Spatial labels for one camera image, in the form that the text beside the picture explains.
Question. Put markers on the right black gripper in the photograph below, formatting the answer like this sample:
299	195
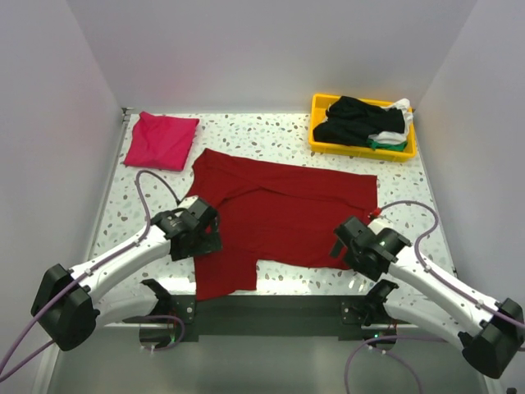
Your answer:
372	272

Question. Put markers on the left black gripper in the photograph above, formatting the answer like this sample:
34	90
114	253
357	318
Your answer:
210	242

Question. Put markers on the dark red t shirt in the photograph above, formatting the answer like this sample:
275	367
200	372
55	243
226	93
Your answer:
272	211

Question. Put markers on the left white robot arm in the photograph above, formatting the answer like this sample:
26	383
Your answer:
71	303

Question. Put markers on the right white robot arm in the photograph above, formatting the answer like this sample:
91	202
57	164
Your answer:
409	287

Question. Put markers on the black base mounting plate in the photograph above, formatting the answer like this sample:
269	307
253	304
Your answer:
346	317

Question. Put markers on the folded pink t shirt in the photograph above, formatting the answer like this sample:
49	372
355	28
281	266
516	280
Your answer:
161	142

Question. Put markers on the green t shirt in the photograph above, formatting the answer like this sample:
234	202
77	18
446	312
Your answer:
385	145

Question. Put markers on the yellow plastic bin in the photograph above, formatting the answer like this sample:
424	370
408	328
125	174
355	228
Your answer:
320	103

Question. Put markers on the black t shirt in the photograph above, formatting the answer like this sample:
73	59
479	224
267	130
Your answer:
349	121

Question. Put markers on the white t shirt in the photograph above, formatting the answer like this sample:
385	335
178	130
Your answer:
394	130

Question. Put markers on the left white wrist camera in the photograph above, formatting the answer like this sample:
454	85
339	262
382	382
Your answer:
188	202

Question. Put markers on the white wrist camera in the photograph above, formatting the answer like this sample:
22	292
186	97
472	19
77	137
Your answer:
378	221
188	202

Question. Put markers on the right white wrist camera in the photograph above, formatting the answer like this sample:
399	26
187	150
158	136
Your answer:
378	221

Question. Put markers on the aluminium frame rail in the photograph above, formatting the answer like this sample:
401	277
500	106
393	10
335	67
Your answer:
114	160

